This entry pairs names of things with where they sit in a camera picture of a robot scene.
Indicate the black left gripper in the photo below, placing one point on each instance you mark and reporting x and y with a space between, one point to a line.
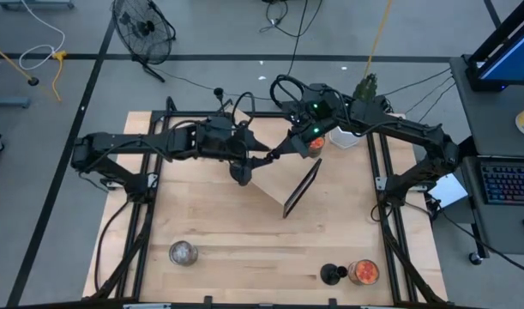
218 139

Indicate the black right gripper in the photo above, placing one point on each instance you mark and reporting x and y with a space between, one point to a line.
315 116

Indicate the orange candle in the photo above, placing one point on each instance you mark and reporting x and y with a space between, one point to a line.
318 147
364 271

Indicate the white candle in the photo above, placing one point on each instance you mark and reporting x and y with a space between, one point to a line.
183 253

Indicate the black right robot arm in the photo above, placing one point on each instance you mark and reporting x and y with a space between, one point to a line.
416 133

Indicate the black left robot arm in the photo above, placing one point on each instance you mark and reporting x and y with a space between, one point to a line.
116 143

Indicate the white plant pot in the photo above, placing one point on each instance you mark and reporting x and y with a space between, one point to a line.
343 138

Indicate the white flat box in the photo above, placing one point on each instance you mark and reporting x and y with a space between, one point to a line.
448 191

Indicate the black floor fan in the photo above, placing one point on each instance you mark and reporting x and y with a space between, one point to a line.
142 30

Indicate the dark grey desk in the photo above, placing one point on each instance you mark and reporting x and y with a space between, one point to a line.
493 124

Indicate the black desk caster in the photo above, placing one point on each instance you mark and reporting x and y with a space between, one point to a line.
476 258

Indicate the backlit black keyboard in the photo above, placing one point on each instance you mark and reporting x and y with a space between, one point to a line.
510 182

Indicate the yellow pole black foot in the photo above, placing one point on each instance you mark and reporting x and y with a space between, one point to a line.
33 80

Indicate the black computer monitor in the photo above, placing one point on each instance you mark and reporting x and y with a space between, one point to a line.
510 56

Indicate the grey metal beam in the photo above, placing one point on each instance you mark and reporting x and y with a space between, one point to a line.
34 3
8 102

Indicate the wooden riser shelf black frame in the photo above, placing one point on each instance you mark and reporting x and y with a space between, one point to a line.
278 180

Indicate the black aluminium table frame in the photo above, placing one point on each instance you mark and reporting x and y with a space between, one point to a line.
180 114

